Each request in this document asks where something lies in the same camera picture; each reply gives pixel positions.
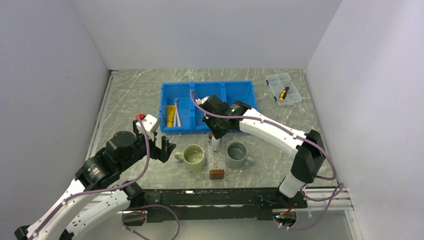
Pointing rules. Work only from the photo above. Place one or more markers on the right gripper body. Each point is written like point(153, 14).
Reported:
point(218, 130)

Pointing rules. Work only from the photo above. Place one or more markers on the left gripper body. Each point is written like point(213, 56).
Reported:
point(140, 143)

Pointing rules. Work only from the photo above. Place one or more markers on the white toothpaste tube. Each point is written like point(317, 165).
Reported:
point(215, 143)

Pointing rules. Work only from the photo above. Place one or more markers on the clear holder with wooden ends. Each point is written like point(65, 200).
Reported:
point(215, 164)

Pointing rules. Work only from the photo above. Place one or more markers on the green ceramic mug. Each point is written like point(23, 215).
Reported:
point(193, 158)

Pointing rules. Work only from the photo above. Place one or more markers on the blue three-compartment bin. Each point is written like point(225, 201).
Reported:
point(177, 94)

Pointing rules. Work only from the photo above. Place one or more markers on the toothbrush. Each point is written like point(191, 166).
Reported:
point(177, 120)

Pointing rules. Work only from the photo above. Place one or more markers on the grey ceramic mug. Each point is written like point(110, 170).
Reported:
point(236, 156)

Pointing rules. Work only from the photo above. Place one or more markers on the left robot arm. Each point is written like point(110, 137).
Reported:
point(89, 199)

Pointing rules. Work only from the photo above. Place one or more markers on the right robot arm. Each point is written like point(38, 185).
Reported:
point(306, 148)

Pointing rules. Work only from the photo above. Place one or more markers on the yellow toothpaste tube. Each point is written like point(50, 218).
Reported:
point(171, 116)

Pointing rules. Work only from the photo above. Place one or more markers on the yellow black screwdriver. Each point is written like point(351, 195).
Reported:
point(284, 94)

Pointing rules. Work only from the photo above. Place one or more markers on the clear plastic organizer box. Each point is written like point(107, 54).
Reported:
point(277, 82)

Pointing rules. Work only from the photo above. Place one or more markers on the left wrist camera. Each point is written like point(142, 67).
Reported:
point(149, 122)

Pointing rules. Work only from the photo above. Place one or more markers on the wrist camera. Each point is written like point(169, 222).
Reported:
point(200, 101)
point(149, 122)

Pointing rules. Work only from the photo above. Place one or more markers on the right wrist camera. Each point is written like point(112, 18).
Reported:
point(200, 101)

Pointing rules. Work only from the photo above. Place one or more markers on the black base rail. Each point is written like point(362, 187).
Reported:
point(215, 203)

